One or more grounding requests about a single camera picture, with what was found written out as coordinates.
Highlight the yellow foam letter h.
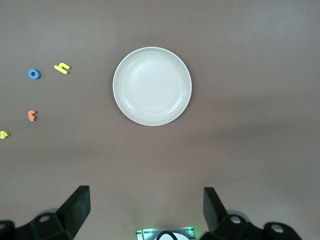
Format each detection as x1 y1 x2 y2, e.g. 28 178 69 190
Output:
53 62 72 75

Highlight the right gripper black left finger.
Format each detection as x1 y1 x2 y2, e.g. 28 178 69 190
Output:
0 185 91 240

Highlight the beige round plate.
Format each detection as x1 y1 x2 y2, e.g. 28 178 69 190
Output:
112 46 193 127

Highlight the brown table cover sheet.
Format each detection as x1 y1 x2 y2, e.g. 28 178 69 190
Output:
0 0 320 240

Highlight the blue foam letter o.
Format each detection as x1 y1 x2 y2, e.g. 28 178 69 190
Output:
27 69 41 80

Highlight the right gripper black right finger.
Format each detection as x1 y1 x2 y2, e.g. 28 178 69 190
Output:
199 186 305 240

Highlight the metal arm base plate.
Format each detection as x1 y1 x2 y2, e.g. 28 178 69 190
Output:
135 226 196 240

